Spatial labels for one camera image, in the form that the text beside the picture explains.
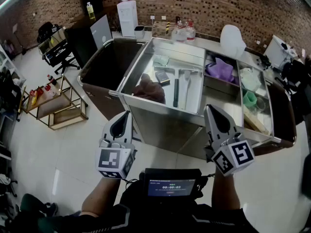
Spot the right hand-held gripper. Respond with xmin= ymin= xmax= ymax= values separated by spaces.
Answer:
xmin=203 ymin=104 xmax=256 ymax=178

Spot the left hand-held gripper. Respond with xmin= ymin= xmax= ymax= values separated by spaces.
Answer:
xmin=96 ymin=110 xmax=136 ymax=180

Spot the stainless steel cart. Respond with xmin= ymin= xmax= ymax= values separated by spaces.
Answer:
xmin=77 ymin=37 xmax=297 ymax=160

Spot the person's left forearm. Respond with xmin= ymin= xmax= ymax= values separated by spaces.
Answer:
xmin=81 ymin=177 xmax=122 ymax=216

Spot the person's right forearm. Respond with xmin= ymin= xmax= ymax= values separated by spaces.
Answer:
xmin=211 ymin=170 xmax=242 ymax=210

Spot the beige wooden brush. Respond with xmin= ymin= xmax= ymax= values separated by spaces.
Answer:
xmin=243 ymin=110 xmax=271 ymax=133

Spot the green cup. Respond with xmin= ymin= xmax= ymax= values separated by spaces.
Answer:
xmin=242 ymin=89 xmax=258 ymax=109

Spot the clear glass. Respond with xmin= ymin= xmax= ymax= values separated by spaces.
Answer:
xmin=255 ymin=98 xmax=267 ymax=112

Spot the brown cloth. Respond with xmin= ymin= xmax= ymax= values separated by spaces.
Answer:
xmin=134 ymin=73 xmax=166 ymax=104

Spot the purple cloth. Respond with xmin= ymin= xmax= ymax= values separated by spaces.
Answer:
xmin=205 ymin=57 xmax=236 ymax=83

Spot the white plastic bag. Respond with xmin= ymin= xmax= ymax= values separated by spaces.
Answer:
xmin=240 ymin=67 xmax=261 ymax=91

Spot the chest-mounted black screen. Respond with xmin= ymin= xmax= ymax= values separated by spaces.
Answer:
xmin=142 ymin=168 xmax=203 ymax=198

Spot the red-capped clear bottle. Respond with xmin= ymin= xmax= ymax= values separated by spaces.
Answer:
xmin=44 ymin=83 xmax=56 ymax=99

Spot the white chair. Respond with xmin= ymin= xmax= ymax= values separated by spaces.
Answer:
xmin=219 ymin=24 xmax=247 ymax=58

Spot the black swivel chair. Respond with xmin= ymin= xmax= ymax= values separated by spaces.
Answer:
xmin=276 ymin=59 xmax=311 ymax=125

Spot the yellow sauce bottle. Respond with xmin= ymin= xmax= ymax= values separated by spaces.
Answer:
xmin=29 ymin=88 xmax=45 ymax=107

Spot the white box appliance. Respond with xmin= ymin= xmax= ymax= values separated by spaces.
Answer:
xmin=263 ymin=34 xmax=296 ymax=66

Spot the clear water jug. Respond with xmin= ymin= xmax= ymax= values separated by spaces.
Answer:
xmin=171 ymin=20 xmax=187 ymax=43
xmin=185 ymin=19 xmax=197 ymax=44

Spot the black cabinet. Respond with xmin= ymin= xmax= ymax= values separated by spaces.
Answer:
xmin=65 ymin=0 xmax=113 ymax=68

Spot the person's black shirt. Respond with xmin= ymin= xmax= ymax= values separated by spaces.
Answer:
xmin=4 ymin=195 xmax=259 ymax=233

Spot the white waste bin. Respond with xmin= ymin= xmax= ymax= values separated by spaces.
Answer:
xmin=134 ymin=25 xmax=145 ymax=40

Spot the grey panel board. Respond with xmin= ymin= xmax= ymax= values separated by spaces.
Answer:
xmin=89 ymin=14 xmax=113 ymax=50

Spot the black office chair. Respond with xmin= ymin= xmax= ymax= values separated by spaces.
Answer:
xmin=37 ymin=21 xmax=81 ymax=75

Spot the cardboard box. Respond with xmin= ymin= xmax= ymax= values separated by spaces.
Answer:
xmin=151 ymin=20 xmax=174 ymax=37

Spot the white water dispenser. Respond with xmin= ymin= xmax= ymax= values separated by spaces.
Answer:
xmin=117 ymin=0 xmax=139 ymax=38

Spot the person's left leg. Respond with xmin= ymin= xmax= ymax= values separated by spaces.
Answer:
xmin=19 ymin=193 xmax=59 ymax=218

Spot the yellow liquid bottle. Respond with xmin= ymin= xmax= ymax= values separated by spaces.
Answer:
xmin=86 ymin=1 xmax=94 ymax=22

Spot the white shelf unit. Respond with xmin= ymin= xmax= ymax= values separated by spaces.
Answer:
xmin=0 ymin=44 xmax=26 ymax=84

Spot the black-handled squeegee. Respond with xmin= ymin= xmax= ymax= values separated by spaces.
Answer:
xmin=167 ymin=59 xmax=203 ymax=108

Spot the black cable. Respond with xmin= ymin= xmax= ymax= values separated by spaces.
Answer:
xmin=121 ymin=171 xmax=145 ymax=192

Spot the gold frame shelf trolley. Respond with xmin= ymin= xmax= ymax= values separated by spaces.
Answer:
xmin=22 ymin=74 xmax=89 ymax=131

